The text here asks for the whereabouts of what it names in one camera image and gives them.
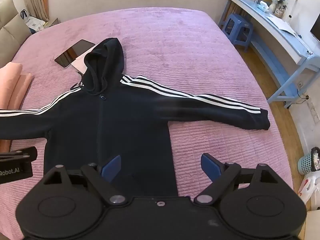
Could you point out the white and blue bag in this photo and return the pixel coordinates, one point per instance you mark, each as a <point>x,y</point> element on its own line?
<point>28,21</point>

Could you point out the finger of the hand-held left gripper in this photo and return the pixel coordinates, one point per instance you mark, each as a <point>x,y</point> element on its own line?
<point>23,153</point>

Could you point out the white papers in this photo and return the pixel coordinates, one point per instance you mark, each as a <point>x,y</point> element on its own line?
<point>281,23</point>

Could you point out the dark navy white-striped hoodie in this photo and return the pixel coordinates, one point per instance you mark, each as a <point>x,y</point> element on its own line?
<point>107,120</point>

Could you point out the folded pink cloth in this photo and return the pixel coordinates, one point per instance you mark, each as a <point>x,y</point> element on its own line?
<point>80,64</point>

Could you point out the mesh waste basket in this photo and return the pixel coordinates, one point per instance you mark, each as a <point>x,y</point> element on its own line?
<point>308,162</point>

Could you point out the cardboard box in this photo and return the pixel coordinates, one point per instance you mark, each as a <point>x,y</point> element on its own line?
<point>313,226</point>

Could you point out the white plastic bag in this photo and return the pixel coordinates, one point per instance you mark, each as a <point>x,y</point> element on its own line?
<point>310,187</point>

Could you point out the purple quilted bed blanket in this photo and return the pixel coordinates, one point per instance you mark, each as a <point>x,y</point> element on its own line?
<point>175,42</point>

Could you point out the blue plaid folded cloth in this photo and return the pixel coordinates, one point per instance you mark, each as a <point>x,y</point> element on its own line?
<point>73,52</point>

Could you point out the black monitor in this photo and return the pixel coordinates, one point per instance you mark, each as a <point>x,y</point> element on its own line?
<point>316,28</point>

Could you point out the white power strip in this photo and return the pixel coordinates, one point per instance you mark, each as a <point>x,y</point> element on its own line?
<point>314,111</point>

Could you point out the blue plastic stool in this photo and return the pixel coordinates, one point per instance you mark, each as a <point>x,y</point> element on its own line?
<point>237,25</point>

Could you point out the light blue desk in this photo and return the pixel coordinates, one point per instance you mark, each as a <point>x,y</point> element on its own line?
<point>275,30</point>

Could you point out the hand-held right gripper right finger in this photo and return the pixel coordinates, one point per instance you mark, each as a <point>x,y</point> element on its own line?
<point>211,166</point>

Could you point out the vase of white flowers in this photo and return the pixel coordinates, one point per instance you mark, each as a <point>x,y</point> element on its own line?
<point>277,1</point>

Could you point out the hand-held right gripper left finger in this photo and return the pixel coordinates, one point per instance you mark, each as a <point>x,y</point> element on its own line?
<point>113,168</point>

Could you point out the beige padded headboard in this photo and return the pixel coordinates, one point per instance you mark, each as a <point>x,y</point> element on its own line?
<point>10,30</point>

